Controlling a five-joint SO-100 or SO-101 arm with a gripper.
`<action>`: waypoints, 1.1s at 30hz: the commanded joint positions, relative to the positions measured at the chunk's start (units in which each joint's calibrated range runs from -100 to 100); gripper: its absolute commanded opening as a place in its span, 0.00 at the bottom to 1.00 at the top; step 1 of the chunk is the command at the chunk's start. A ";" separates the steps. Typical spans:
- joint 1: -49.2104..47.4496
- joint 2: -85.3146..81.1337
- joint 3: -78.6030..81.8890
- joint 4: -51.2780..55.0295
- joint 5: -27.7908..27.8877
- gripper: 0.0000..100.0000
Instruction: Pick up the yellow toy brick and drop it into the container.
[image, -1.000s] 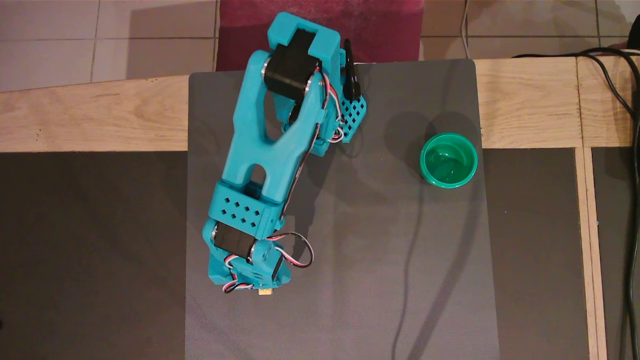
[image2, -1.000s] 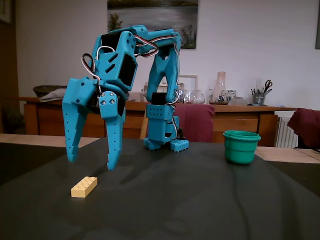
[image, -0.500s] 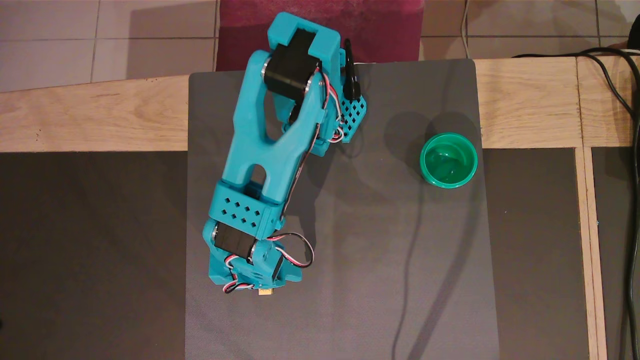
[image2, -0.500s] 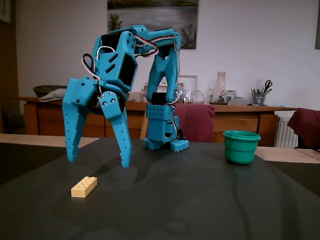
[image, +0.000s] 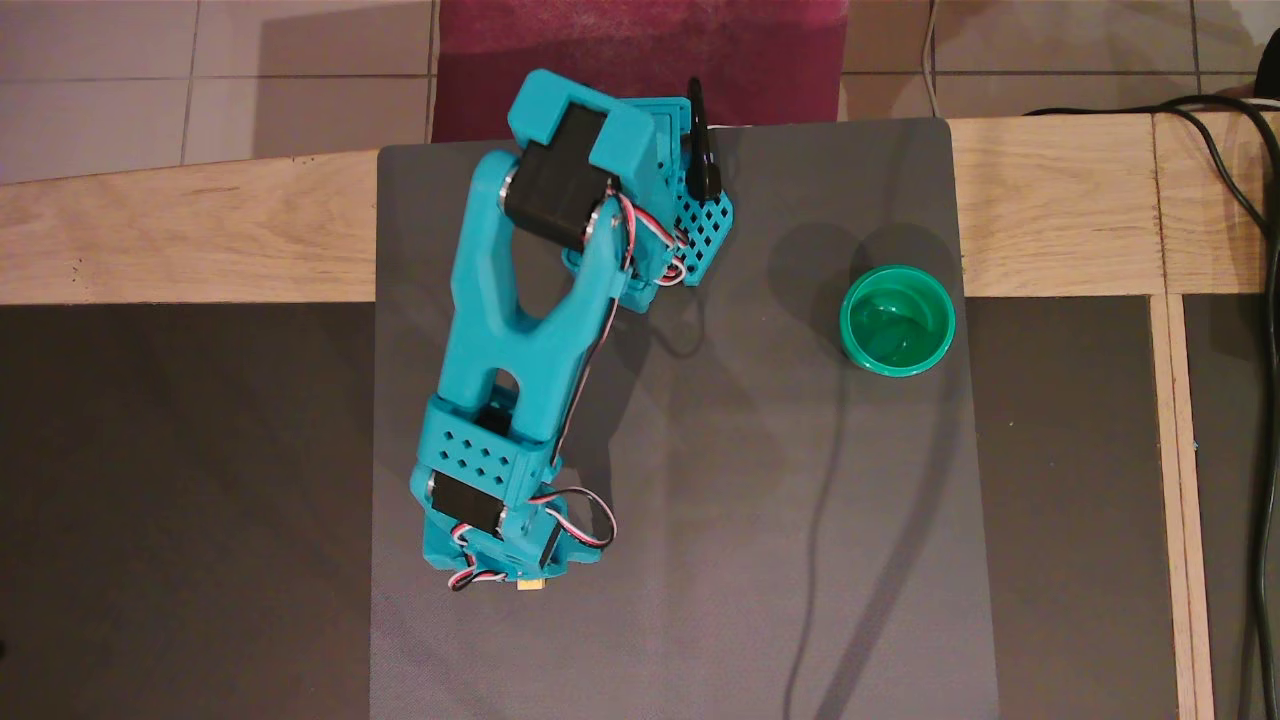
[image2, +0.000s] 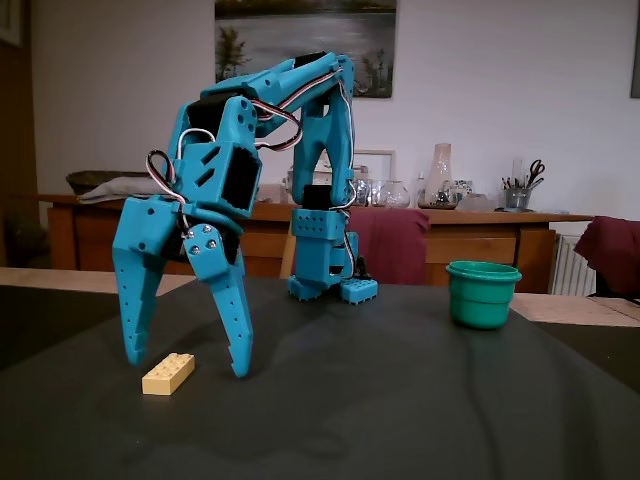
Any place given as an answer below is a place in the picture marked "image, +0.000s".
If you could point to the cream lego brick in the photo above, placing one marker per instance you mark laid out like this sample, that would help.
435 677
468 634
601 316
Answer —
533 591

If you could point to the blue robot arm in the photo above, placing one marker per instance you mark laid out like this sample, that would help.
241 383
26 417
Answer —
520 300

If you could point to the grey table mat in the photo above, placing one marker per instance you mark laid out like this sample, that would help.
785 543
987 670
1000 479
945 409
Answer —
750 500

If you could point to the green plastic cup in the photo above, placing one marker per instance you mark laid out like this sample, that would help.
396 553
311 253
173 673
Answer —
897 320

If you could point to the black power plug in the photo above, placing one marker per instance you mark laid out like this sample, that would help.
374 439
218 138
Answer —
705 150

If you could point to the chair with maroon cover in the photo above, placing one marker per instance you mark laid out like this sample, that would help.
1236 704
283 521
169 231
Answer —
640 50

